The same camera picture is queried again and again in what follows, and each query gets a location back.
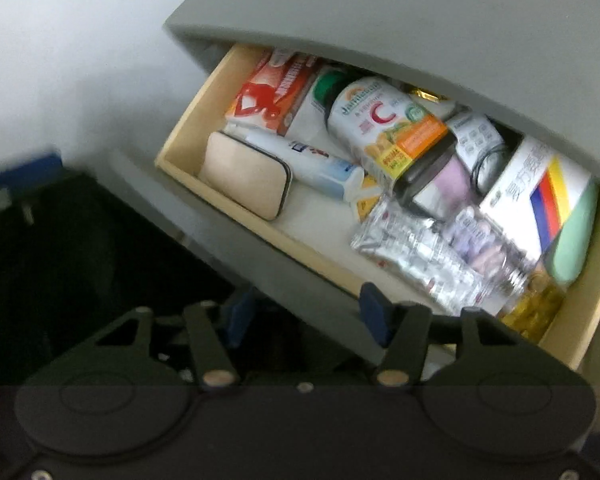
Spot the gold foil wrapper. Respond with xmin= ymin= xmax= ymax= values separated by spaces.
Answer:
xmin=405 ymin=85 xmax=449 ymax=104

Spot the mint green case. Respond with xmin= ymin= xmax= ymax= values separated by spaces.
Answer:
xmin=550 ymin=177 xmax=600 ymax=287

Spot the white box with green print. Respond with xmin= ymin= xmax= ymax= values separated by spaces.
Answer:
xmin=285 ymin=62 xmax=355 ymax=147

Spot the small yellow and white packet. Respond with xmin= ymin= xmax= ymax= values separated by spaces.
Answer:
xmin=347 ymin=185 xmax=387 ymax=224

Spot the silver blister pack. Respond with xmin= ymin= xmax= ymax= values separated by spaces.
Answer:
xmin=350 ymin=197 xmax=487 ymax=317

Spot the purple pill blister pack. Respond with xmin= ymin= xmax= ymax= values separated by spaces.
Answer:
xmin=442 ymin=205 xmax=537 ymax=302

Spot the yellow capsule blister pack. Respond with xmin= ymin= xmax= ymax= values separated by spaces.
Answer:
xmin=497 ymin=267 xmax=569 ymax=344

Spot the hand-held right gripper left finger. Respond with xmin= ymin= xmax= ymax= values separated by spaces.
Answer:
xmin=87 ymin=287 xmax=257 ymax=389

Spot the beige tin case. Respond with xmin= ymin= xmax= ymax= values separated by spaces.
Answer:
xmin=197 ymin=131 xmax=295 ymax=222

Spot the black hair tie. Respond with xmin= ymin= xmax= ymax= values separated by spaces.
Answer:
xmin=469 ymin=147 xmax=512 ymax=195

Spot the grey drawer with wooden inside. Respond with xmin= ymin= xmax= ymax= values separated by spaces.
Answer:
xmin=107 ymin=42 xmax=600 ymax=377

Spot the red and white box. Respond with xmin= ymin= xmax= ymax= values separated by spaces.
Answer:
xmin=224 ymin=49 xmax=322 ymax=137

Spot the grey cabinet top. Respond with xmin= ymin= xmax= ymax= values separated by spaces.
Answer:
xmin=162 ymin=0 xmax=600 ymax=192

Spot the white box with coloured stripes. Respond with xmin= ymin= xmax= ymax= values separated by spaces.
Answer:
xmin=479 ymin=135 xmax=597 ymax=262

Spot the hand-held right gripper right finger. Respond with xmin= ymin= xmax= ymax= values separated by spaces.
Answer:
xmin=359 ymin=282 xmax=528 ymax=389

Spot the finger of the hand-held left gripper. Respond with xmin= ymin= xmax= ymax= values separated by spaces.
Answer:
xmin=0 ymin=147 xmax=64 ymax=228

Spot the purple and white box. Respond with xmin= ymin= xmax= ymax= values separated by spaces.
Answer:
xmin=410 ymin=157 xmax=482 ymax=222

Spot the white bottle with grey label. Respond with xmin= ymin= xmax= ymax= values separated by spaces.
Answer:
xmin=445 ymin=110 xmax=512 ymax=181

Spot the vitamin bottle with orange label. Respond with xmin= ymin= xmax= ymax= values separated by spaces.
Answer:
xmin=326 ymin=76 xmax=457 ymax=202

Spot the white tube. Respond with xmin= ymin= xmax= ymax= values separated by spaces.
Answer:
xmin=223 ymin=122 xmax=367 ymax=204

